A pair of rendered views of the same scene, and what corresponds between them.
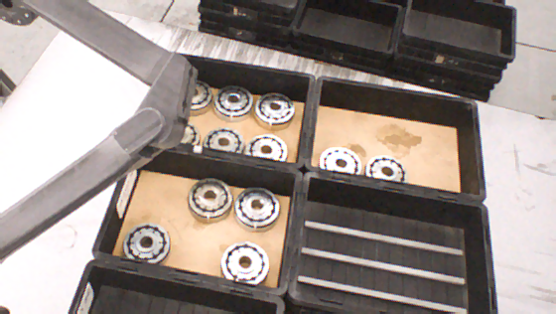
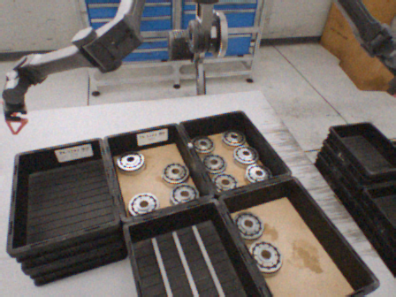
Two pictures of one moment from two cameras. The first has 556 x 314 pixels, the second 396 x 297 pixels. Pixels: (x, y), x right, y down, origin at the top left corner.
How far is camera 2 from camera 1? 74 cm
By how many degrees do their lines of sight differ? 37
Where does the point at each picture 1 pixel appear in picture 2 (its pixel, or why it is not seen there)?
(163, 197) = (164, 157)
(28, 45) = not seen: hidden behind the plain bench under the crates
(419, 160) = (300, 278)
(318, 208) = (210, 230)
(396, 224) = (234, 284)
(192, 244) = (145, 181)
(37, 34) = not seen: hidden behind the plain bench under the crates
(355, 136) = (283, 228)
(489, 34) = not seen: outside the picture
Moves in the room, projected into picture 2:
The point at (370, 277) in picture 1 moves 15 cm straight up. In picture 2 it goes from (180, 283) to (181, 259)
